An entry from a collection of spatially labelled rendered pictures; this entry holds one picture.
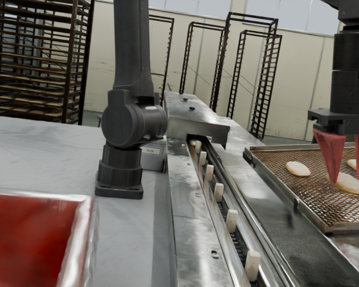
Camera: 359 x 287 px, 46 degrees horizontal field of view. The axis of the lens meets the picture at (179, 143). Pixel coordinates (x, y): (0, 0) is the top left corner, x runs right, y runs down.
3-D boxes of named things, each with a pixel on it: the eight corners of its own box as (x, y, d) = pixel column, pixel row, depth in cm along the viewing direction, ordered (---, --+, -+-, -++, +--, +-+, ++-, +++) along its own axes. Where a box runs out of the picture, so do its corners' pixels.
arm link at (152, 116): (123, 150, 84) (104, 152, 79) (129, 98, 82) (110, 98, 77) (160, 160, 79) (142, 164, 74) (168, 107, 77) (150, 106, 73)
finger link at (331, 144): (379, 188, 56) (386, 119, 54) (327, 189, 56) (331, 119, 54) (356, 175, 63) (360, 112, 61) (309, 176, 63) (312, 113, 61)
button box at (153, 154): (131, 173, 105) (137, 130, 103) (163, 177, 106) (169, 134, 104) (129, 183, 97) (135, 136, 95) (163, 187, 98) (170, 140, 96)
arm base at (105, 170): (95, 177, 86) (94, 196, 74) (100, 138, 84) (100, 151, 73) (137, 180, 88) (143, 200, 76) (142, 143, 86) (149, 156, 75)
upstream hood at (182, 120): (162, 103, 244) (164, 88, 243) (192, 107, 245) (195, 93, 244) (164, 142, 121) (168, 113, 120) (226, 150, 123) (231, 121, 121)
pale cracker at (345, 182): (319, 175, 65) (320, 168, 64) (344, 175, 65) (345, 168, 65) (349, 196, 55) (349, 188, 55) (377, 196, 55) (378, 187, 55)
